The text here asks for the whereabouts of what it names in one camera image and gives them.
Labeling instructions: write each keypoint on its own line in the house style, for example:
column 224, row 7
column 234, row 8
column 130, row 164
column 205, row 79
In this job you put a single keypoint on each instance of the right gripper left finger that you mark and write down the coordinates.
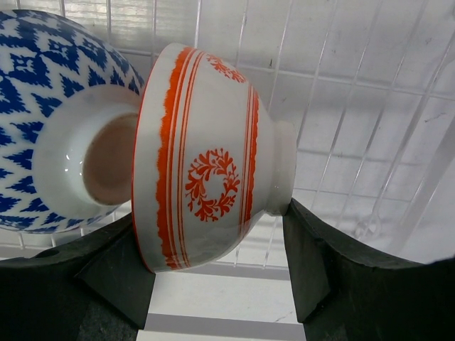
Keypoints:
column 93, row 288

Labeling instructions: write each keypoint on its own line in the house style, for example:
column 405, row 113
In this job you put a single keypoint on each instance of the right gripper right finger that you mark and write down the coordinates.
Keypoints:
column 345, row 290

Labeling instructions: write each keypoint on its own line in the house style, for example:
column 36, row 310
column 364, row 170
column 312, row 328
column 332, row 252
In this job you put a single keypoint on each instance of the orange floral bowl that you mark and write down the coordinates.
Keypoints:
column 209, row 161

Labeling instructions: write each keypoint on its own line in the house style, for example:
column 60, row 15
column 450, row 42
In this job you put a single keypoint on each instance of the blue zigzag bowl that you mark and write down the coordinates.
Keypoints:
column 69, row 110

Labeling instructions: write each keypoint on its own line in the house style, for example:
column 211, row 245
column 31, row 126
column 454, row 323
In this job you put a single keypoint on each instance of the white wire dish rack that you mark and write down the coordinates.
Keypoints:
column 368, row 85

